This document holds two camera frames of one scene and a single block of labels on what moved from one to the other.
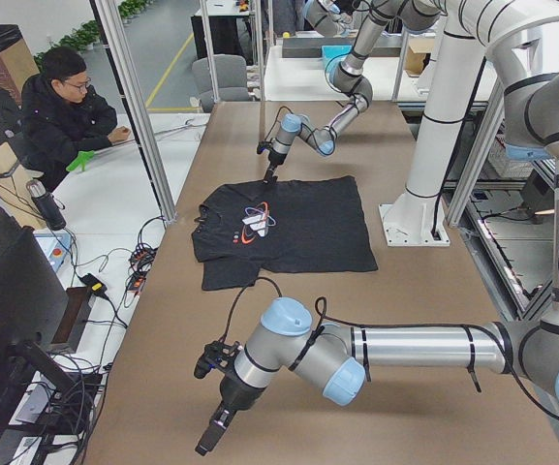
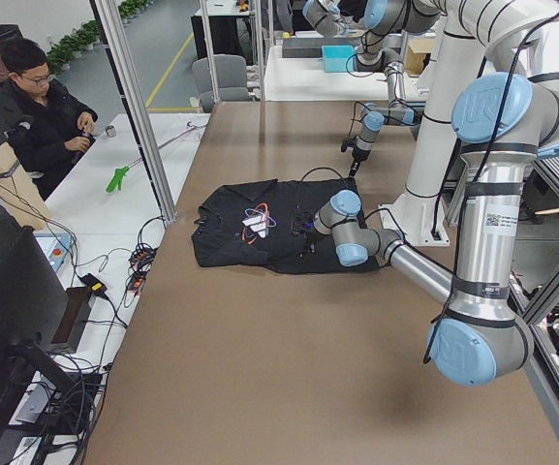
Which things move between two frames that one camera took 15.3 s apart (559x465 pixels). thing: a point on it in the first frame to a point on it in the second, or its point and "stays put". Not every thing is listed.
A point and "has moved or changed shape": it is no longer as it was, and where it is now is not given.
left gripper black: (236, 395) to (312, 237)
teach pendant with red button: (54, 245) stays put
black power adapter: (95, 285) stays put
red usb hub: (140, 261) stays put
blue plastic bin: (332, 51) stays put
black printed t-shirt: (294, 226) has moved or changed shape
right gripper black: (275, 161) to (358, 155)
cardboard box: (418, 55) stays put
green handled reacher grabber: (79, 160) to (120, 172)
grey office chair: (232, 79) stays put
